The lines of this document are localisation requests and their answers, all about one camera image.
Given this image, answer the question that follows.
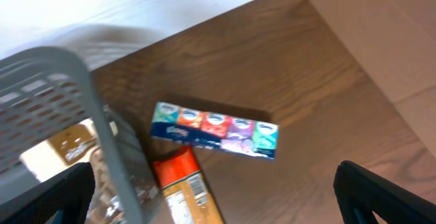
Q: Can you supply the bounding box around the blue tissue multipack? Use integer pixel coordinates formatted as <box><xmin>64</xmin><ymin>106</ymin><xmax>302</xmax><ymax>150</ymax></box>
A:
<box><xmin>150</xmin><ymin>101</ymin><xmax>279</xmax><ymax>160</ymax></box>

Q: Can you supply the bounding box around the orange tan cracker package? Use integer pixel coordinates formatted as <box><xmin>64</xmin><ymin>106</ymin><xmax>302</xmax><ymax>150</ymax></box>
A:
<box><xmin>153</xmin><ymin>146</ymin><xmax>224</xmax><ymax>224</ymax></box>

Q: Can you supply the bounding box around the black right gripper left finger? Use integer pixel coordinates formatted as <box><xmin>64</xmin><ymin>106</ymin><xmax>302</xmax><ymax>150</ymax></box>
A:
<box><xmin>1</xmin><ymin>163</ymin><xmax>95</xmax><ymax>224</ymax></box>

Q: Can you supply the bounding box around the grey plastic basket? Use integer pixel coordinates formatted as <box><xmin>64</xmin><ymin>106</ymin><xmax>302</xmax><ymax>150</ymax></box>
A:
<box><xmin>1</xmin><ymin>47</ymin><xmax>161</xmax><ymax>223</ymax></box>

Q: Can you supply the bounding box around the beige nut snack bag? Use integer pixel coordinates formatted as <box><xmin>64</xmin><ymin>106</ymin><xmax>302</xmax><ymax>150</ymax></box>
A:
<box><xmin>18</xmin><ymin>118</ymin><xmax>116</xmax><ymax>224</ymax></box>

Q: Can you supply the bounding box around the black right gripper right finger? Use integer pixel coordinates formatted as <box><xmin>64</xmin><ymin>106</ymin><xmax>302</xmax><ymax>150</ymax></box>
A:
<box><xmin>333</xmin><ymin>161</ymin><xmax>435</xmax><ymax>224</ymax></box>

